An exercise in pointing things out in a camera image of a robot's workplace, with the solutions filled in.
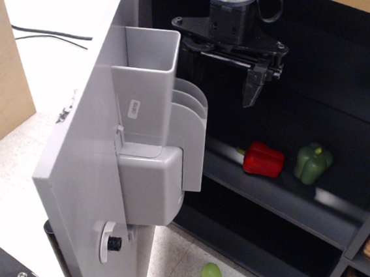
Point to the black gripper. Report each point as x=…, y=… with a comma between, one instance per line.
x=234, y=34

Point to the grey toy fridge door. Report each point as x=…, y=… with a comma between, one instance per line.
x=120, y=160

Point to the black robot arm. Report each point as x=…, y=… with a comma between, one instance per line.
x=237, y=3

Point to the green bell pepper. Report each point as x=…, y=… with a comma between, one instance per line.
x=312, y=161

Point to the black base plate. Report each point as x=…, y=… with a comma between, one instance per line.
x=11, y=267

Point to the small green toy pear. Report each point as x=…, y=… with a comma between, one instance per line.
x=210, y=270

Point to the red bell pepper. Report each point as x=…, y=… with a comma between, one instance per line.
x=262, y=160

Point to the black fridge door handle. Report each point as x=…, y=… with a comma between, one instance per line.
x=55, y=247

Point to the dark grey fridge cabinet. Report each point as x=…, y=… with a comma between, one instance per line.
x=281, y=227

